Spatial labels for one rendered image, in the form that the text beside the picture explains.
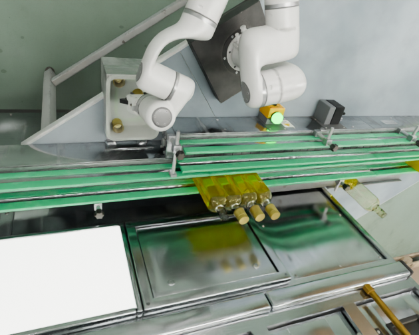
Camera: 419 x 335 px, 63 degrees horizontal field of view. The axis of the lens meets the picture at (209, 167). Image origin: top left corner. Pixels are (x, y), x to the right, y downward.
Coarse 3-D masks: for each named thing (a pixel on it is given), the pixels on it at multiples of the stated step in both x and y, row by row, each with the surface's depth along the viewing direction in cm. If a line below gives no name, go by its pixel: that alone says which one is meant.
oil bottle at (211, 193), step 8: (208, 176) 120; (200, 184) 119; (208, 184) 116; (216, 184) 117; (200, 192) 119; (208, 192) 113; (216, 192) 114; (208, 200) 113; (216, 200) 110; (224, 200) 112; (208, 208) 113
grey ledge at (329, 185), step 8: (376, 176) 170; (384, 176) 172; (392, 176) 174; (296, 184) 152; (304, 184) 154; (312, 184) 156; (320, 184) 158; (328, 184) 160; (336, 184) 162; (368, 184) 168; (272, 192) 149
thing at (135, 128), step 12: (108, 84) 101; (132, 84) 111; (108, 96) 103; (120, 96) 112; (108, 108) 106; (120, 108) 115; (108, 120) 108; (132, 120) 119; (108, 132) 110; (132, 132) 116; (144, 132) 118; (156, 132) 116
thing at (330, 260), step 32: (288, 192) 153; (320, 192) 158; (0, 224) 110; (32, 224) 113; (64, 224) 116; (96, 224) 118; (288, 224) 136; (320, 224) 139; (352, 224) 142; (288, 256) 121; (320, 256) 124; (352, 256) 126; (384, 256) 129; (288, 288) 105; (320, 288) 107; (352, 288) 110; (384, 288) 115; (416, 288) 117; (128, 320) 90; (160, 320) 90; (192, 320) 91; (224, 320) 93; (256, 320) 97; (288, 320) 99; (320, 320) 102; (352, 320) 102; (384, 320) 106; (416, 320) 109
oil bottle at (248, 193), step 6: (234, 174) 124; (240, 174) 124; (234, 180) 121; (240, 180) 121; (246, 180) 122; (240, 186) 118; (246, 186) 119; (240, 192) 116; (246, 192) 116; (252, 192) 116; (246, 198) 114; (252, 198) 115; (246, 204) 115
